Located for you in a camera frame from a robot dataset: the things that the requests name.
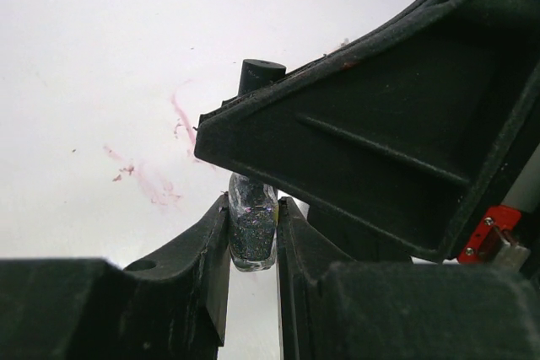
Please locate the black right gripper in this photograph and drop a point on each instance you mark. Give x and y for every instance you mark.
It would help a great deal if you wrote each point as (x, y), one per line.
(507, 234)

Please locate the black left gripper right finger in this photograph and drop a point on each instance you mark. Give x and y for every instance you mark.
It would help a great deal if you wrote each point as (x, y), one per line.
(333, 307)

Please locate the glitter nail polish bottle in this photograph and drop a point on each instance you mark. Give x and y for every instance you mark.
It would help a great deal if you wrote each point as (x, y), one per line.
(253, 221)

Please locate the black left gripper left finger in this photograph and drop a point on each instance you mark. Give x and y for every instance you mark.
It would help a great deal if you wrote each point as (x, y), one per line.
(170, 304)

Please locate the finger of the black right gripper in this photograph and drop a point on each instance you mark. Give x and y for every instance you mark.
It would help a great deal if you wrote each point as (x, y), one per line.
(412, 131)

